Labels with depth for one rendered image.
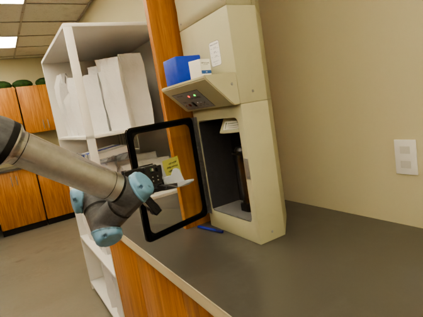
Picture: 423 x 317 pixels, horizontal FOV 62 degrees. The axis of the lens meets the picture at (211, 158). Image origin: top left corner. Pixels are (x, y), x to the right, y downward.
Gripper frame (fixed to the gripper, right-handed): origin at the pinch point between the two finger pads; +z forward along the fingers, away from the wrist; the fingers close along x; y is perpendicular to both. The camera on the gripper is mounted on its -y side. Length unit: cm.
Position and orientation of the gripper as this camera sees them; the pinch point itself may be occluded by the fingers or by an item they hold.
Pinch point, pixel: (184, 179)
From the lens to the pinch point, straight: 117.0
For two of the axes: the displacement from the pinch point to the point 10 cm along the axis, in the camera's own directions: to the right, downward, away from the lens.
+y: -1.5, -9.8, -1.4
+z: 8.4, -2.0, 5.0
